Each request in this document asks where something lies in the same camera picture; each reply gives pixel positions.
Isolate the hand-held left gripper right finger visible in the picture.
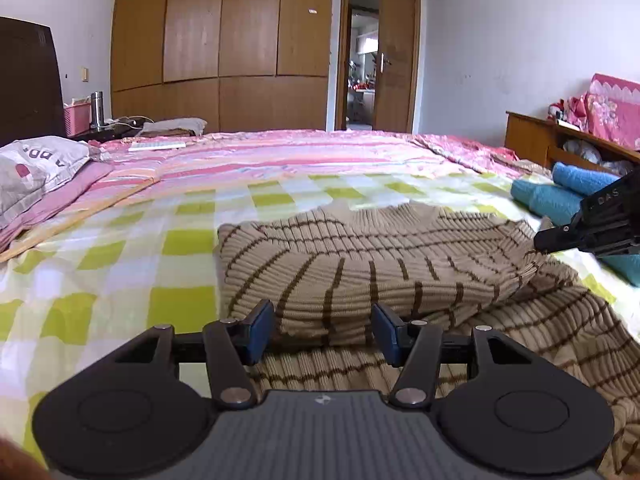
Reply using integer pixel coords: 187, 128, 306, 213
371, 302, 538, 408

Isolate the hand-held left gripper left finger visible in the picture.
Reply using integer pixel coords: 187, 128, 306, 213
102, 299, 276, 410

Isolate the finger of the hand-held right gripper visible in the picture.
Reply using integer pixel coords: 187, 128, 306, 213
533, 209, 640, 261

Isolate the beige brown-striped knit sweater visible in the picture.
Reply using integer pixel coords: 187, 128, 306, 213
216, 204, 640, 478

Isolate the white floral cloth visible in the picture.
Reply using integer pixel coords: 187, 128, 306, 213
562, 139, 635, 176

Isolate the pink floral cloth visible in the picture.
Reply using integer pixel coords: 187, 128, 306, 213
547, 73, 640, 151

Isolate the brown wooden side cabinet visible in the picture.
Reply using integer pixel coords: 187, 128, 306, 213
504, 111, 640, 173

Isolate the green white checkered bed sheet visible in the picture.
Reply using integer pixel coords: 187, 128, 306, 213
0, 172, 640, 461

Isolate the pink striped quilt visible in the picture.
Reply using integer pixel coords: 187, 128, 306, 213
0, 130, 523, 261

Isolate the folded grey cloth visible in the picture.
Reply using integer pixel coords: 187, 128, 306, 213
137, 117, 208, 138

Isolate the brown wooden door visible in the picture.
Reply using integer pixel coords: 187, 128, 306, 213
372, 0, 423, 135

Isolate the dark nightstand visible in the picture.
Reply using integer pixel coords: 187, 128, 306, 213
67, 122, 146, 143

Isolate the grey printed pillow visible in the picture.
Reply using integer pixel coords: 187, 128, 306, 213
0, 136, 93, 231

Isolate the pink plastic basket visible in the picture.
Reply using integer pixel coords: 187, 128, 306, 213
63, 99, 94, 137

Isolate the brown wooden wardrobe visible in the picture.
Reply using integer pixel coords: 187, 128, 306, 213
110, 0, 335, 133

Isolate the dark wooden headboard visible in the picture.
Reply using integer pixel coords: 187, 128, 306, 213
0, 16, 68, 148

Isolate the white cable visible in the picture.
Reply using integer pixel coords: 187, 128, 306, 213
102, 115, 154, 129

